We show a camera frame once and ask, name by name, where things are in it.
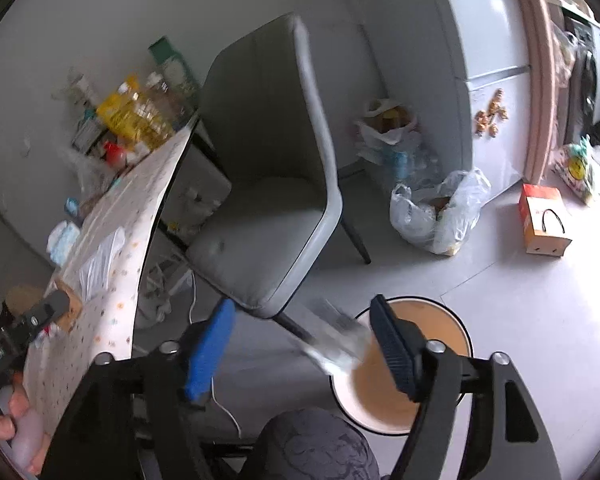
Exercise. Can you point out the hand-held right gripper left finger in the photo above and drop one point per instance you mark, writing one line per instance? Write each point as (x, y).
(207, 355)

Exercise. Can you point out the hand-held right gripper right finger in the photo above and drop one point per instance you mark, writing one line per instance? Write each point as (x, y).
(392, 345)

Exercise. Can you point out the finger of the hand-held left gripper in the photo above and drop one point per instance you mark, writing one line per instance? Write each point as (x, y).
(52, 305)

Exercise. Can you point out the small brown cardboard box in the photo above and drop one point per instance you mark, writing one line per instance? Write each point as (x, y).
(74, 310)

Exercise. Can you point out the white round trash bin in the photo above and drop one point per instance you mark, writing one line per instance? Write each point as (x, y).
(445, 330)

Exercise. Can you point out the clear plastic wrapper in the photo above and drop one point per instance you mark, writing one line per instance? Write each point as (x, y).
(337, 345)

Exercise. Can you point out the flat clear plastic bag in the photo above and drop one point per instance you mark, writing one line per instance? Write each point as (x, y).
(100, 265)

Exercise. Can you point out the white tissue pack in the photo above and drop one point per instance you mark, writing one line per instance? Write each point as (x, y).
(62, 242)

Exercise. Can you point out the white power strip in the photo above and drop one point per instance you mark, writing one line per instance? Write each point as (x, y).
(165, 285)

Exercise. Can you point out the dotted white tablecloth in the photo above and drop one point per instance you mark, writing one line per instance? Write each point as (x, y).
(120, 240)

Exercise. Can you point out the small blue packet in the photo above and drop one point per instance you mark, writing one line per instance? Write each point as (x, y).
(73, 206)

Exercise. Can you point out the person's dark patterned trouser leg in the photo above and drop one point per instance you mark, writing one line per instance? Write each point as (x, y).
(310, 450)

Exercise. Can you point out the crumpled clear plastic bag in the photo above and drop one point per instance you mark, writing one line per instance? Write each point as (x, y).
(85, 175)

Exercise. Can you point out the clear plastic bag of waste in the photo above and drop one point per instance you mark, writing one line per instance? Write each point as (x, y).
(455, 210)

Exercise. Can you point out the red lidded jar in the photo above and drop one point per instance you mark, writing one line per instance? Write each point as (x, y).
(115, 154)

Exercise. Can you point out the pale grey cabinet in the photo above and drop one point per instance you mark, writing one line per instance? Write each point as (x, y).
(200, 185)

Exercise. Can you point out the grey storage box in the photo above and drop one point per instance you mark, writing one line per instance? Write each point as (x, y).
(87, 132)

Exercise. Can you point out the yellow cooking oil bottle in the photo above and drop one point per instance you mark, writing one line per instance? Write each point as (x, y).
(130, 115)

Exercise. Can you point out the white plastic bag with boxes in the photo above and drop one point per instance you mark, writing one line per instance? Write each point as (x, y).
(380, 132)

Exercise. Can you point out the clear jar with white cap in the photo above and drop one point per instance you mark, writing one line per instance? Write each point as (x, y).
(157, 85)

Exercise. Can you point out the grey upholstered chair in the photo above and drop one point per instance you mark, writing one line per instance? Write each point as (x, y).
(260, 110)

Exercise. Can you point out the cluster of yellow fridge magnets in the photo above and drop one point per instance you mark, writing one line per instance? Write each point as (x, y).
(492, 112)

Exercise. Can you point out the yellow smiley face bag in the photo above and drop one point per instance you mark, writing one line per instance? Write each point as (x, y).
(575, 167)

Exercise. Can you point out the green carton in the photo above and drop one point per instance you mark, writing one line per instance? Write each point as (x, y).
(167, 57)

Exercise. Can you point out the white refrigerator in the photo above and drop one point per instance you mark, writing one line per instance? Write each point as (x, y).
(480, 35)

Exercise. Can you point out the grey washing machine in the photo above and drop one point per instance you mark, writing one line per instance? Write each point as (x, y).
(582, 75)

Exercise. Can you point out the hanging plastic bag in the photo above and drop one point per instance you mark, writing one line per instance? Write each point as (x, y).
(565, 55)

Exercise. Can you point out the black chair frame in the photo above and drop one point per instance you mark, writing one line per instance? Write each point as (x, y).
(230, 455)

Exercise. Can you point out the pink door frame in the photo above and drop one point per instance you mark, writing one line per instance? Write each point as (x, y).
(537, 85)

